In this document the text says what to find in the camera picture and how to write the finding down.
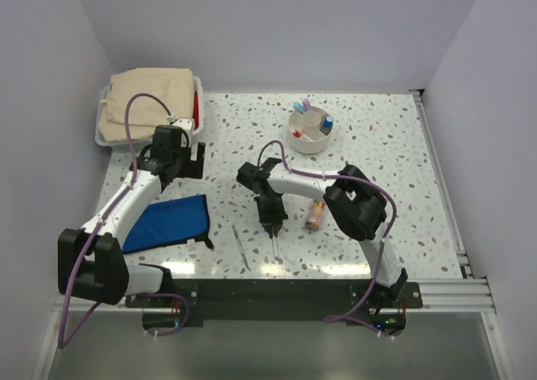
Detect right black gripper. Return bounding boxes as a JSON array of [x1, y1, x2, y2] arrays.
[[254, 193, 288, 237]]

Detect thin metal craft knife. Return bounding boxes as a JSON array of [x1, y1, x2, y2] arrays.
[[232, 224, 251, 271]]

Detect pink cap clear tube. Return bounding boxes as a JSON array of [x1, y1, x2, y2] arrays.
[[305, 200, 326, 232]]

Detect red cap white pen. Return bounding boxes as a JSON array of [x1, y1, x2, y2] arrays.
[[293, 130, 322, 142]]

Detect blue cylindrical stamp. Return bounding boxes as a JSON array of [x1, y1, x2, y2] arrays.
[[321, 116, 334, 130]]

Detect blue cap highlighter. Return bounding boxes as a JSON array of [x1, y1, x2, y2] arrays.
[[293, 102, 305, 114]]

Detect pink purple highlighter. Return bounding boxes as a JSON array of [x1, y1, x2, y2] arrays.
[[302, 98, 314, 112]]

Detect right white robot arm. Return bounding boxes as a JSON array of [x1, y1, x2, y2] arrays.
[[237, 158, 408, 307]]

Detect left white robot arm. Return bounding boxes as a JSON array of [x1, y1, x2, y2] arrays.
[[57, 119, 205, 306]]

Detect small clear plastic piece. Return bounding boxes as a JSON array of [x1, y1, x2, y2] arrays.
[[284, 254, 295, 265]]

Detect white plastic basket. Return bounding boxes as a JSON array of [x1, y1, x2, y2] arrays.
[[94, 75, 206, 152]]

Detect blue fabric pouch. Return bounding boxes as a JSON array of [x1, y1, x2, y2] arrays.
[[123, 195, 214, 254]]

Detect beige folded cloth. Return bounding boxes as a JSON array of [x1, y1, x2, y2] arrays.
[[97, 68, 195, 142]]

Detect round white divided organizer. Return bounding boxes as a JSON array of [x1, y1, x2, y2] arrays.
[[288, 107, 335, 155]]

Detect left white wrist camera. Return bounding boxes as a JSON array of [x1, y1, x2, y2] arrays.
[[171, 118, 200, 145]]

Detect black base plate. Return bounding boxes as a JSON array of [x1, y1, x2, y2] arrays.
[[124, 277, 422, 327]]

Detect aluminium frame rail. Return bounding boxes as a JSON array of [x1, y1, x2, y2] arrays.
[[53, 275, 497, 313]]

